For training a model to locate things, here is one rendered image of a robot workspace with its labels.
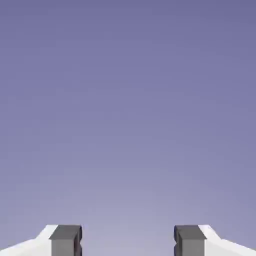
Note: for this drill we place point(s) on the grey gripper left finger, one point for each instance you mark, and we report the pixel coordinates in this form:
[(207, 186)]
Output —
[(62, 242)]

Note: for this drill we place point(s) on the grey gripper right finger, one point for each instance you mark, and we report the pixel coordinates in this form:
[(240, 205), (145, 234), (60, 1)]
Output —
[(192, 242)]

